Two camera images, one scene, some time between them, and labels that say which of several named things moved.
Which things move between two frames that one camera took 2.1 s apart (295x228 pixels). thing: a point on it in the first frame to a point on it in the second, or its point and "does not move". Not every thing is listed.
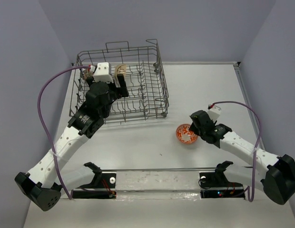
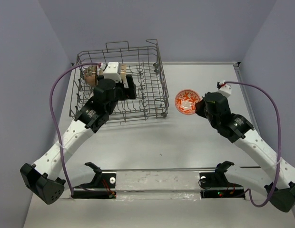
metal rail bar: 158,170 does not move
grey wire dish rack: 144,77 does not move
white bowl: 120,69 does not move
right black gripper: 192,128 to 199,109
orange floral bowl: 185,135 to 185,100
